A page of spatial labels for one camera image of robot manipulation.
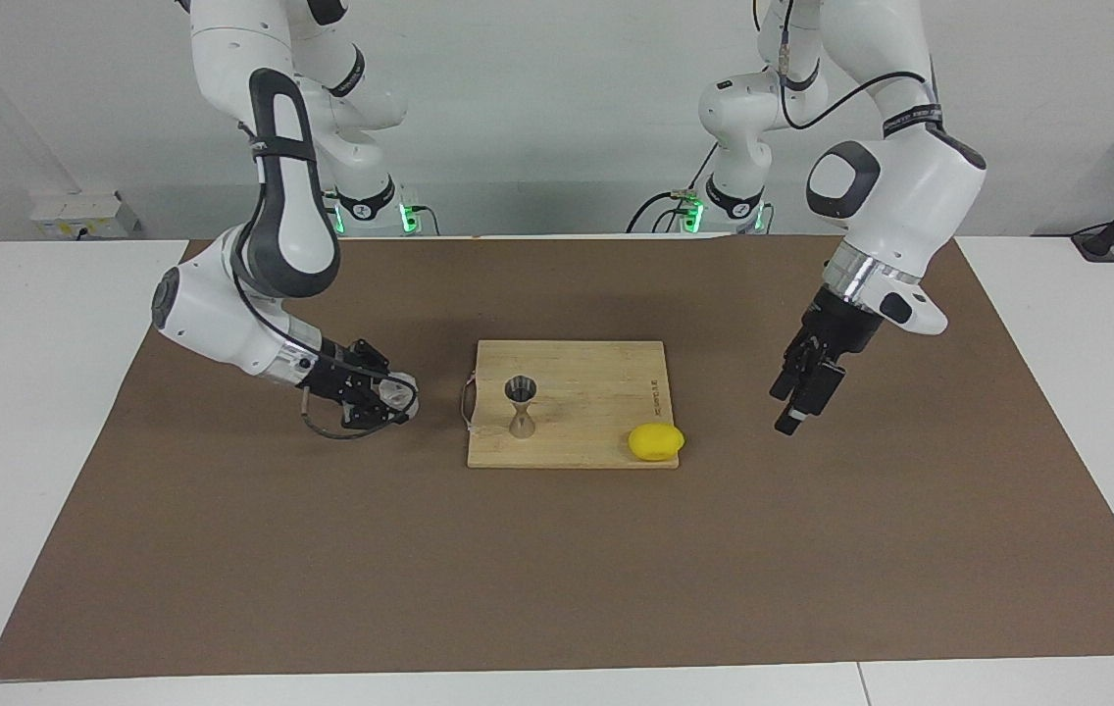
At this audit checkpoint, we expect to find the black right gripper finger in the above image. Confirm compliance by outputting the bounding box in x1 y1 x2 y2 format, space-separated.
351 338 401 378
341 397 411 430

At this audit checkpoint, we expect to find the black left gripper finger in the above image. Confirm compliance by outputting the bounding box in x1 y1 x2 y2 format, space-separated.
769 348 810 403
775 361 848 437

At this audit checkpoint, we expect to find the steel double jigger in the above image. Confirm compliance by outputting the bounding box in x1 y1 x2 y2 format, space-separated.
503 375 540 439

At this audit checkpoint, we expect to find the yellow lemon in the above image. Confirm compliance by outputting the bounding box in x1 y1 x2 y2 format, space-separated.
628 423 685 463

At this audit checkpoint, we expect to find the bamboo cutting board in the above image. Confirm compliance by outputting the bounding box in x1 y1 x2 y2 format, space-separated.
461 340 682 470

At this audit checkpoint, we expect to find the brown paper table mat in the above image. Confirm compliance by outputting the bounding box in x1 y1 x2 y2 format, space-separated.
0 235 1114 681

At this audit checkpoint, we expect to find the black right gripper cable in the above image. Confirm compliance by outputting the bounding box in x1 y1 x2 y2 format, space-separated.
298 365 421 441

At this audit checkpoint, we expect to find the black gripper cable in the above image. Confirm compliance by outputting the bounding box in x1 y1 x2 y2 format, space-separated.
298 365 421 441
751 0 945 133

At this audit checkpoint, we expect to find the black right arm base cable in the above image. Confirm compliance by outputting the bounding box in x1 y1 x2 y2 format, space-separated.
322 191 442 237

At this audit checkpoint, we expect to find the black arm base cable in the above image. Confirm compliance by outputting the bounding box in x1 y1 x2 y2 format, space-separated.
628 142 721 234
322 191 442 237

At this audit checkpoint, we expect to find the black left arm base cable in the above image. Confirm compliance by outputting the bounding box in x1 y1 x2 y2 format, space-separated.
628 142 721 234

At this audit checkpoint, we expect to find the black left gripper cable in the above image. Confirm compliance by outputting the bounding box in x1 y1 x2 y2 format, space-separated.
751 0 945 133

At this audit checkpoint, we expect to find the white wall socket box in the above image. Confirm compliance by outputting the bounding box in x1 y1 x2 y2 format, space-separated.
30 191 141 239

